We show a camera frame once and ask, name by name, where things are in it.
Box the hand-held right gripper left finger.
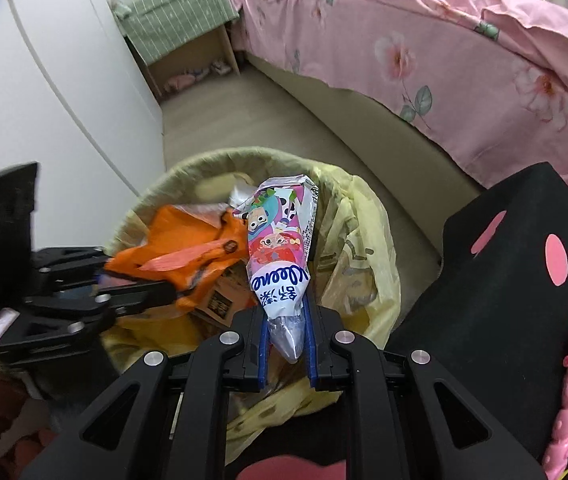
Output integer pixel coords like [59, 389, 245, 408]
[18, 306, 269, 480]

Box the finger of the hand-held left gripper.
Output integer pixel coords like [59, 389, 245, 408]
[28, 245, 111, 295]
[0, 279, 178, 358]

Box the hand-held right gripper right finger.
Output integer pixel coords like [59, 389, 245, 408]
[304, 301, 549, 480]

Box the orange snack packet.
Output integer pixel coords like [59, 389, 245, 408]
[105, 203, 253, 314]

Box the colourful cartoon tissue packet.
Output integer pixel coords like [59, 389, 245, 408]
[246, 175, 321, 364]

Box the bin with yellow liner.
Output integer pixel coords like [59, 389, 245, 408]
[100, 159, 403, 463]

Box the beige waste basket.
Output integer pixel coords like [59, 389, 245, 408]
[101, 146, 379, 281]

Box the brown printed packet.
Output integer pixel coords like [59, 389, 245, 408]
[193, 269, 261, 330]

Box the white wardrobe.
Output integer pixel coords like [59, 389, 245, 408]
[0, 0, 167, 198]

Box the silver wrapper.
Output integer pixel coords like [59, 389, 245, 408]
[227, 184, 261, 217]

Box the pink slipper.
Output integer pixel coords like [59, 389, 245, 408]
[163, 71, 201, 95]

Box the wooden nightstand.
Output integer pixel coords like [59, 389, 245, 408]
[123, 21, 243, 104]

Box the beige bed base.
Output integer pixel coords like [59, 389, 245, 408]
[245, 50, 490, 197]

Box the green striped cloth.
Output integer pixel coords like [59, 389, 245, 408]
[110, 0, 241, 67]

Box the pink floral quilt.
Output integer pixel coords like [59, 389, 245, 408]
[226, 0, 568, 227]

